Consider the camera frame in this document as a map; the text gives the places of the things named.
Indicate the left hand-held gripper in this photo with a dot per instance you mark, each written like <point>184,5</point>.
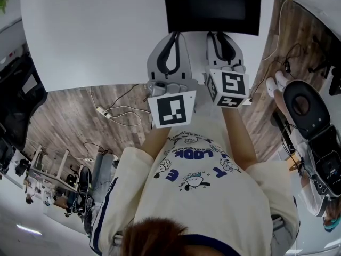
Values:
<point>171,111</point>

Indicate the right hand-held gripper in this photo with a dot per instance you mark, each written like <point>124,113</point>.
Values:
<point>231,87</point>

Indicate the black box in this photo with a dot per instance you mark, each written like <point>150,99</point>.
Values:
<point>213,12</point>

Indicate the person's right forearm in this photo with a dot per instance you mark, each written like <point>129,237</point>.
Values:
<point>239,137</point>

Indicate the person's left forearm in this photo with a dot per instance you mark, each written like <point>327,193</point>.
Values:
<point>157,143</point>

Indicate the small white power strip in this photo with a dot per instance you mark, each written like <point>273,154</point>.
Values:
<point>247,101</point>

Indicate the grey bag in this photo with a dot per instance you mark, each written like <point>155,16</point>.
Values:
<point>104,167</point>

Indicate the wooden board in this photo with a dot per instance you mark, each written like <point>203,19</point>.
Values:
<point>294,163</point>

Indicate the person's cream printed shirt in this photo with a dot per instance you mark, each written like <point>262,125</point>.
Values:
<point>202,196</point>

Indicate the black wheeled device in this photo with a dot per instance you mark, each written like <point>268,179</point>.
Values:
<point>84,193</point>

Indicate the black mesh office chair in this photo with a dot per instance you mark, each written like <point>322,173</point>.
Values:
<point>18,103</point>

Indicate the white cabinet with red labels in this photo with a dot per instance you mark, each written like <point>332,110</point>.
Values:
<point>10,57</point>

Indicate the light table frame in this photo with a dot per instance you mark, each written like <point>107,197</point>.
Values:
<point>50,167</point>

